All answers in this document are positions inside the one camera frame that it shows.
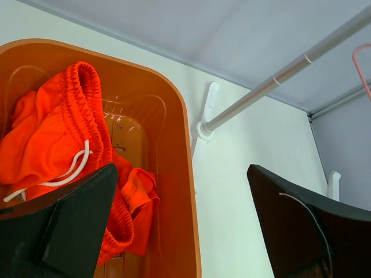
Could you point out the orange shorts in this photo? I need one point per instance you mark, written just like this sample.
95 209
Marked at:
59 135

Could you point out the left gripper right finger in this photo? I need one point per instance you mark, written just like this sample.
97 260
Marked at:
307 234

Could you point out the silver clothes rack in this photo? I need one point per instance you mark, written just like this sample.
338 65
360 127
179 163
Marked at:
203 131

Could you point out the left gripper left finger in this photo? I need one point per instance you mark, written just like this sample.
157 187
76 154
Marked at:
59 234

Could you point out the orange plastic basket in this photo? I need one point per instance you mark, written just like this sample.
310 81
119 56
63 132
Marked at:
147 121

